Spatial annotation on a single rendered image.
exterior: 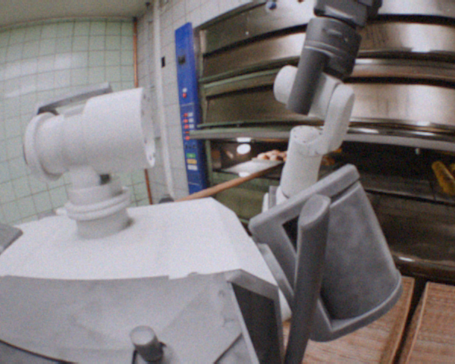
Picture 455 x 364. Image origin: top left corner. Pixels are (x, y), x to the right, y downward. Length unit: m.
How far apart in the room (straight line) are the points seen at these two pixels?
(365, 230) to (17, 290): 0.26
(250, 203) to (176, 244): 1.12
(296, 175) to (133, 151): 0.32
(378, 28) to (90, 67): 1.94
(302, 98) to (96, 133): 0.25
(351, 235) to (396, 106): 0.74
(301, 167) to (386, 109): 0.56
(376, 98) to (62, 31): 2.16
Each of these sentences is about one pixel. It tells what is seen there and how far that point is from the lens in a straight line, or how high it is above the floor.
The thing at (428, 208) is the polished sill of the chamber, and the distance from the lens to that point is 0.97.
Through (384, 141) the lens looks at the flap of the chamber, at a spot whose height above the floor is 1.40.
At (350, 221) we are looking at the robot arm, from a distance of 0.20.
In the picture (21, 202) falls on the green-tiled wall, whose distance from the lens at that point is 1.98.
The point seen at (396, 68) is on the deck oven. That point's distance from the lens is 0.93.
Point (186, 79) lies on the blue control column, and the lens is 1.47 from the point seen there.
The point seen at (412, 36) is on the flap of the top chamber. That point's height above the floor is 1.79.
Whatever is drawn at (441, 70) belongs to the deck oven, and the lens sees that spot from 0.95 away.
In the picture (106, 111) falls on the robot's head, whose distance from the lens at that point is 0.17.
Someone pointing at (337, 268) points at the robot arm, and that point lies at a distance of 0.21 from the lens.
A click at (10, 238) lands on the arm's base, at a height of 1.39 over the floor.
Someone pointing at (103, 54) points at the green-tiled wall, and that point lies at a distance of 2.14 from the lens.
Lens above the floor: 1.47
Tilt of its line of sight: 15 degrees down
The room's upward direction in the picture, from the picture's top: 5 degrees counter-clockwise
